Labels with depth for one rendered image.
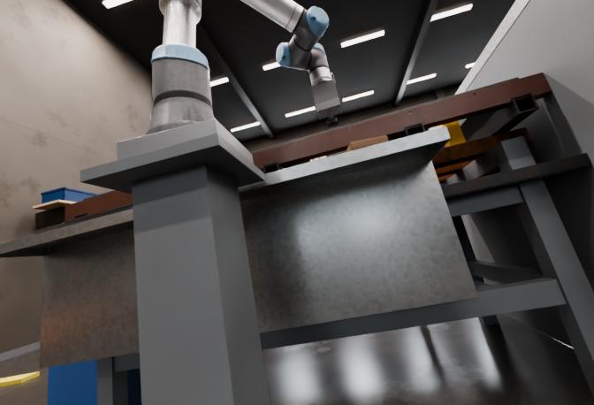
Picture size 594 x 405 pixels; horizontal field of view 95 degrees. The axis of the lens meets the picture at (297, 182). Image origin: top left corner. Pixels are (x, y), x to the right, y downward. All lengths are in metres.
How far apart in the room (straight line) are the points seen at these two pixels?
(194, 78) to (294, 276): 0.54
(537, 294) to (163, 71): 1.03
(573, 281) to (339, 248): 0.58
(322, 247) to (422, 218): 0.27
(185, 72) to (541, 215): 0.95
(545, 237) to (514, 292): 0.17
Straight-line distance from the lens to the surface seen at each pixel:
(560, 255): 0.99
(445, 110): 0.92
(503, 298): 0.95
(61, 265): 1.25
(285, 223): 0.79
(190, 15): 0.96
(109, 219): 0.89
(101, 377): 1.28
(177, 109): 0.57
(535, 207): 0.98
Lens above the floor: 0.48
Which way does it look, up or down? 15 degrees up
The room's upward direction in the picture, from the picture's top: 12 degrees counter-clockwise
